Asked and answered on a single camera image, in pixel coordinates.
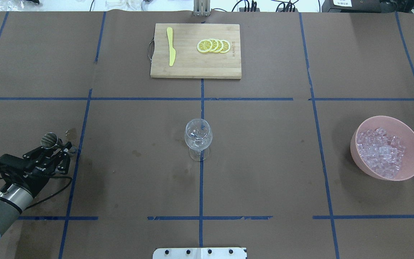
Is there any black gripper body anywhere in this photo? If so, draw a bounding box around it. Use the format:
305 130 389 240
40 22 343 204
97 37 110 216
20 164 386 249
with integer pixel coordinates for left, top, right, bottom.
0 154 71 198

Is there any steel double jigger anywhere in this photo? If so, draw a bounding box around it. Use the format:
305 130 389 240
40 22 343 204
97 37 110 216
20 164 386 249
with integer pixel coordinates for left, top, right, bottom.
41 132 78 156

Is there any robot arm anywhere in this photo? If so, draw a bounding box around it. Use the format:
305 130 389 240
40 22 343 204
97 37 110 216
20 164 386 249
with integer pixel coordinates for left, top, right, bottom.
0 142 78 239

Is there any clear wine glass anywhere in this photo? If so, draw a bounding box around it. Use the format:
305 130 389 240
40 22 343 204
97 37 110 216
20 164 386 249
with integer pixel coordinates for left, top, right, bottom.
184 118 213 162

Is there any ice cubes pile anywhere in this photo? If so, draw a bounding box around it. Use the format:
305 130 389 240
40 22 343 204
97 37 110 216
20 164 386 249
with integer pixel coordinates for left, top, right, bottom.
355 127 407 179

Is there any bamboo cutting board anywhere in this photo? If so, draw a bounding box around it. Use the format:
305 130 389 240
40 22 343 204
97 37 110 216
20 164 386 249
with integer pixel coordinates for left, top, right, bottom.
151 23 243 80

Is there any yellow plastic knife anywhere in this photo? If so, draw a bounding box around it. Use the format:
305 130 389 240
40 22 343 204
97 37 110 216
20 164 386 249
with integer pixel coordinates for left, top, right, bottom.
166 27 177 66

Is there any lemon slice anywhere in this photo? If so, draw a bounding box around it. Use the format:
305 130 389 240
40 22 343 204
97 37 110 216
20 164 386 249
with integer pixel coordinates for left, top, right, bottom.
220 40 231 54
209 39 220 52
197 39 213 53
214 39 224 53

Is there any pink bowl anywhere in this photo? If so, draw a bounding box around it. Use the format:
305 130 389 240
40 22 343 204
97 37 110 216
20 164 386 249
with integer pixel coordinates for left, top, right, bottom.
350 116 414 181

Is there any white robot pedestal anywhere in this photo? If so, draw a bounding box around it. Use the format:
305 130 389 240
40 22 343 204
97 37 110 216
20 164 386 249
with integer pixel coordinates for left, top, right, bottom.
152 247 248 259

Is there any aluminium frame post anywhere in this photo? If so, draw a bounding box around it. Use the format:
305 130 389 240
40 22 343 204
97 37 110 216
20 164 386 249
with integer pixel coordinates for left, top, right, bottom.
193 0 211 17

